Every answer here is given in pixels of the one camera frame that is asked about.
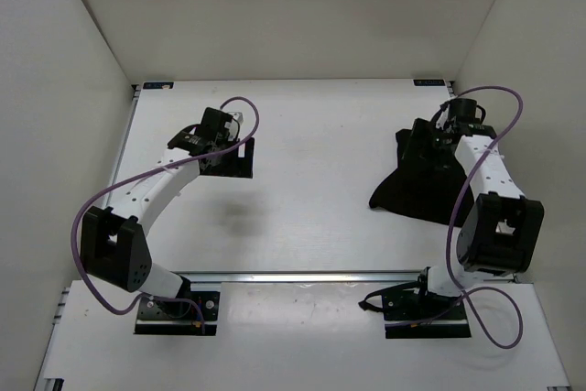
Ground black skirt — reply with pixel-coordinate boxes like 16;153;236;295
369;128;466;225

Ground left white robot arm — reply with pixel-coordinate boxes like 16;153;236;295
72;107;255;316

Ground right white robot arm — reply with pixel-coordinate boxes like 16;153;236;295
400;98;545;319

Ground blue label left corner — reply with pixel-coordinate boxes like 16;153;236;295
142;81;174;90

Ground blue label corner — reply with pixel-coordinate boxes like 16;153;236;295
142;81;174;90
413;79;446;87

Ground blue label right corner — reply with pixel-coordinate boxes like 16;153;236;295
413;79;446;87

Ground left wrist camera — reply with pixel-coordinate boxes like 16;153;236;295
225;112;244;132

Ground aluminium rail front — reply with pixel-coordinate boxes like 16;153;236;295
182;271;419;284

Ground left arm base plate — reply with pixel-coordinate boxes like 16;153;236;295
134;290;221;336

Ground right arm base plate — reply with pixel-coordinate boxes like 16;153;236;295
358;282;472;340

